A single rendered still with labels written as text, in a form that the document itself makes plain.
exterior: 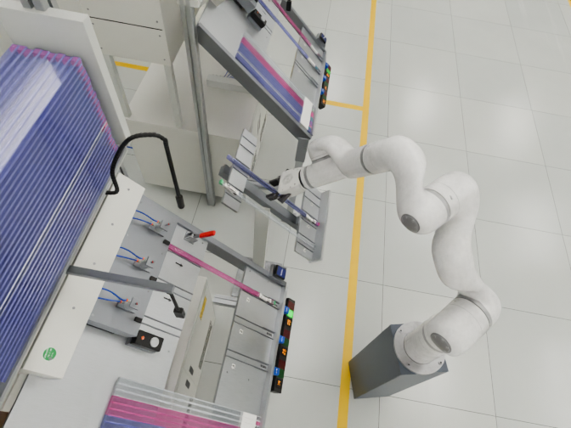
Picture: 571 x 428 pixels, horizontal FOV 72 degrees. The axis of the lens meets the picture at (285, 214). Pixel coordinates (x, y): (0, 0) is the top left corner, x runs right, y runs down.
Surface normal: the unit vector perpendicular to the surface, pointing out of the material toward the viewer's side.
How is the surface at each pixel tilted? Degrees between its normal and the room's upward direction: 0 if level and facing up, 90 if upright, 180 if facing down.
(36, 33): 90
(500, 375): 0
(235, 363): 44
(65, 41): 90
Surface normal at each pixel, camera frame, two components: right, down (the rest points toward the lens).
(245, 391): 0.75, -0.25
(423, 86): 0.09, -0.52
